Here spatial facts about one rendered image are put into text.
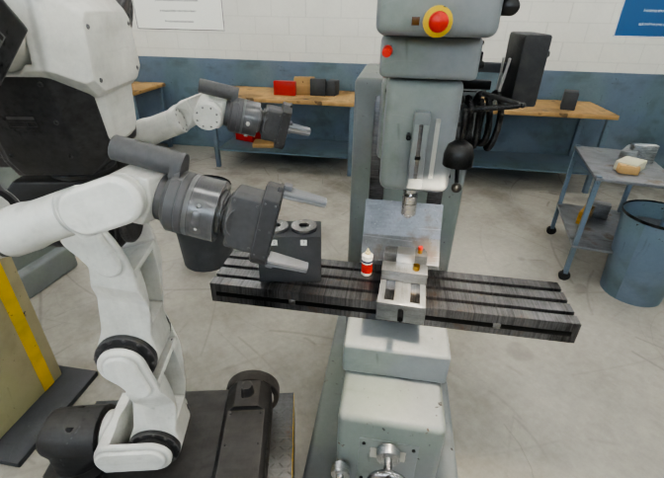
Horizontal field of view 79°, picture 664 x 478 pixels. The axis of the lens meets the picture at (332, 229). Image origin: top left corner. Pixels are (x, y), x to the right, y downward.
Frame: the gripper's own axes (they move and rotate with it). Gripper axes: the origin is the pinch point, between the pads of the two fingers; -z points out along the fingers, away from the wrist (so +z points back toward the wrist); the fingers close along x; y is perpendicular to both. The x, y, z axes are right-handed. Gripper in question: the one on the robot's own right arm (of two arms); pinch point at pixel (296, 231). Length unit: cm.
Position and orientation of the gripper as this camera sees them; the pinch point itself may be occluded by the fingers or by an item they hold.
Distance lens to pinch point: 58.1
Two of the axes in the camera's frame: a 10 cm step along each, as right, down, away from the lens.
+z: -9.6, -2.5, -1.0
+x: 2.7, -8.9, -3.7
